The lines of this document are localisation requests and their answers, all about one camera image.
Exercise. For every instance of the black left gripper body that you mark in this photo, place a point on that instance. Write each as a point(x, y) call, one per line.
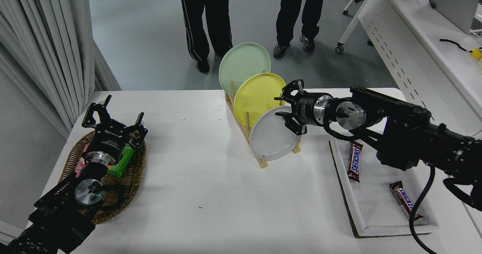
point(107, 141)

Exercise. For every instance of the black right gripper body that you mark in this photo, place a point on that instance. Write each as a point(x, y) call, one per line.
point(307, 109)

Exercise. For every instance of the grey plate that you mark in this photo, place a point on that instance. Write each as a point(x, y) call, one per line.
point(271, 141)

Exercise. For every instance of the brown Snickers bar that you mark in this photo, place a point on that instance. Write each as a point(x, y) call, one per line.
point(354, 161)
point(404, 200)

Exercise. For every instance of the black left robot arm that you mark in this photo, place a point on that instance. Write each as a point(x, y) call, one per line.
point(56, 220)

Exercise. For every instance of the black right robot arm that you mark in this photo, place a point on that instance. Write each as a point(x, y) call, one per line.
point(406, 133)

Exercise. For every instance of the yellow plate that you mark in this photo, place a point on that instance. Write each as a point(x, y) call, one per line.
point(256, 96)

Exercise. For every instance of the wooden plate rack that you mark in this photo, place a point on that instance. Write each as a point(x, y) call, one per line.
point(262, 163)

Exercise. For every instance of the pale green plate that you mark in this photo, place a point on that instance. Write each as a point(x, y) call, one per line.
point(241, 64)

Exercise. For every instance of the green snack bar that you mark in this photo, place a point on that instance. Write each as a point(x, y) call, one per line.
point(122, 165)

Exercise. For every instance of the pink snack packet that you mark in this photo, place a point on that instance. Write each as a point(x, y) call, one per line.
point(80, 167)

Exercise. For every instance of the brown wicker basket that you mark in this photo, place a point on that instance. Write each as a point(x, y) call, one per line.
point(131, 178)

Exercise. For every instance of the person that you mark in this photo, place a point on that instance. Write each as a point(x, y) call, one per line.
point(290, 13)
point(199, 17)

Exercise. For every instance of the white pleated curtain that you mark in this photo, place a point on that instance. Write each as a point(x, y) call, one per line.
point(41, 39)

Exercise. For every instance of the white foam tray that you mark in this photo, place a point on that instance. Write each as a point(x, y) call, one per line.
point(372, 209)

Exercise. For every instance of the white perforated desk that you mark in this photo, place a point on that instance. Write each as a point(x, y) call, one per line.
point(414, 28)

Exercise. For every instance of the yellow round object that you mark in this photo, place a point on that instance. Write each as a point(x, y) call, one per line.
point(476, 53)

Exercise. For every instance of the grey laptop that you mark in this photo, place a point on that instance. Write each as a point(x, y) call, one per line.
point(452, 2)

